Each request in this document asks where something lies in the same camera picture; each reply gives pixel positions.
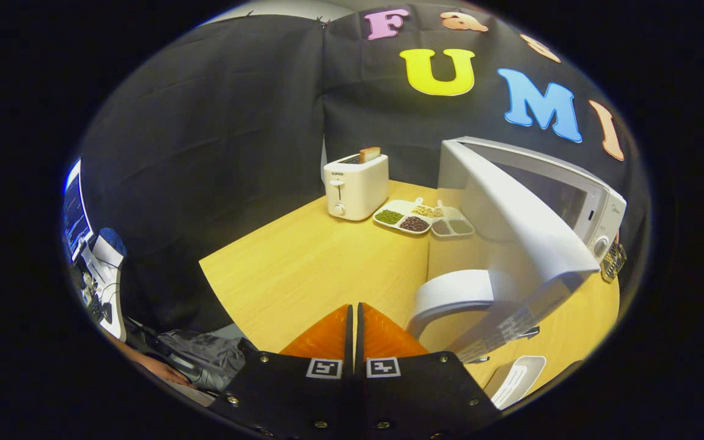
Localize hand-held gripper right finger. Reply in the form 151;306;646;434
355;302;502;440

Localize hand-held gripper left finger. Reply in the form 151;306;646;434
208;304;354;440

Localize white microwave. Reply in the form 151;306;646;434
406;136;628;365

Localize white rectangular tray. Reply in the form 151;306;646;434
488;355;547;410

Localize large divided bean dish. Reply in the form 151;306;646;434
372;197;447;236

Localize white toaster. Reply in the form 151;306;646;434
323;154;390;222

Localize white and blue device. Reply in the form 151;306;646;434
80;228;128;343

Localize computer monitor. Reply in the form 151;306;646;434
62;158;95;263

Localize wire mesh utensil holder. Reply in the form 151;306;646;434
600;235;628;282

